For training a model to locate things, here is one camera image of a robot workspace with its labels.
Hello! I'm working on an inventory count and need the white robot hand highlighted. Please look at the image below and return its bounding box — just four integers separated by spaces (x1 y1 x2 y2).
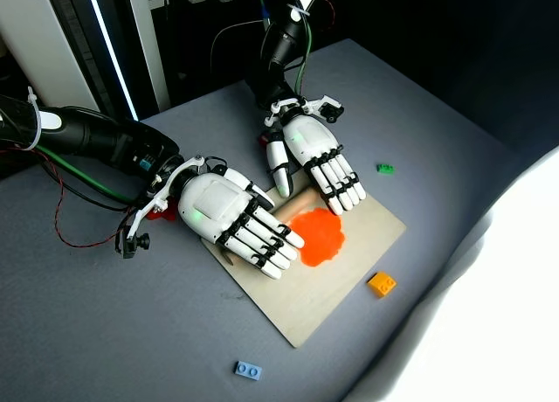
264 114 368 217
176 165 306 281

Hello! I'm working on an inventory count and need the wooden rolling pin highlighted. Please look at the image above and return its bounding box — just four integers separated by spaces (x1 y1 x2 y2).
220 189 323 267

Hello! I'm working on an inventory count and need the flattened orange clay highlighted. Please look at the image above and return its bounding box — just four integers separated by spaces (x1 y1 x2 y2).
288 207 347 268

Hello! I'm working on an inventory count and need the grey table cloth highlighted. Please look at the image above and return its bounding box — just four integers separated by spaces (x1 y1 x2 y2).
0 38 525 402

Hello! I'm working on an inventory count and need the light wooden board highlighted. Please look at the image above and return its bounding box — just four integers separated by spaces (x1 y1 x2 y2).
200 181 407 350

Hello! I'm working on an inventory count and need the yellow toy brick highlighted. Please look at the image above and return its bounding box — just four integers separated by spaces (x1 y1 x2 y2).
366 271 398 299

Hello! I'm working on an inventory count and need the flat blue toy brick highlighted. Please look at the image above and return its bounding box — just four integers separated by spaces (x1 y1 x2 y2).
232 360 264 382

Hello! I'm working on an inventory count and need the white column with light strip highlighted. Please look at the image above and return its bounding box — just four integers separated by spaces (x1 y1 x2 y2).
0 0 171 123

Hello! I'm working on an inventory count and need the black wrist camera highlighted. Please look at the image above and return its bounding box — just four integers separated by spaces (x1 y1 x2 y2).
321 102 345 124
114 231 152 260

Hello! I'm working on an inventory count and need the red twisted wire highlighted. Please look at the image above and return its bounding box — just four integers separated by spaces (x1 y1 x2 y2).
0 146 136 249

